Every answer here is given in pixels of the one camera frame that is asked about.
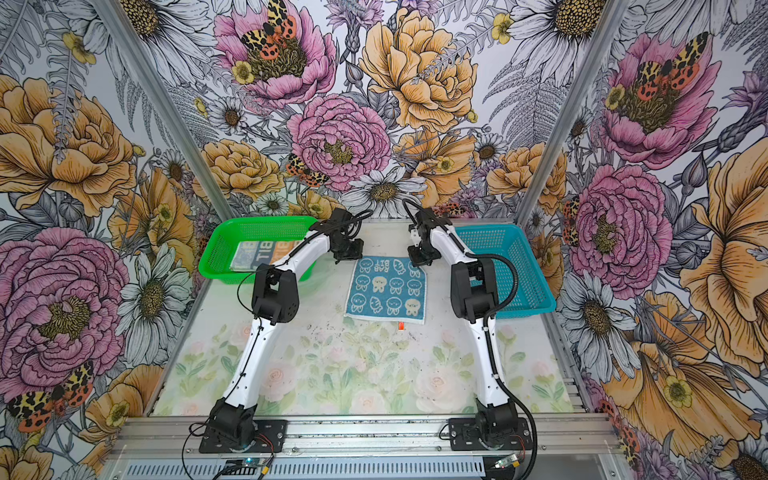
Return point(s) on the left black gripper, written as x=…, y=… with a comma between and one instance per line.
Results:
x=355, y=254

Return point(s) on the cream orange patterned towel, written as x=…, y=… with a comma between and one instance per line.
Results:
x=251, y=254

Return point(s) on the green plastic basket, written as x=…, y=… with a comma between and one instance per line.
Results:
x=220, y=249

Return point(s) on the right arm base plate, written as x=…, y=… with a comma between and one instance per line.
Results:
x=465, y=435

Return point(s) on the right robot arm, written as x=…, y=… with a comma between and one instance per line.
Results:
x=480, y=285

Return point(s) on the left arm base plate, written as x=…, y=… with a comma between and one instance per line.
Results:
x=254, y=436

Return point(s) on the blue white patterned towel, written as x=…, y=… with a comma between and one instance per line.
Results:
x=387, y=288

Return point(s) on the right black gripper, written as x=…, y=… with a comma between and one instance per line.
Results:
x=417, y=260

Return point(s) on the white vented strip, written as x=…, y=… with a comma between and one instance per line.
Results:
x=463, y=467

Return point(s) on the teal plastic basket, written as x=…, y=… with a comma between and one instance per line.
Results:
x=533, y=295

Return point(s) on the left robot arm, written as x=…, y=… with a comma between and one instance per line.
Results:
x=274, y=303

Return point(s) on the aluminium front rail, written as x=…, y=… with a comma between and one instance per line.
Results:
x=377, y=435

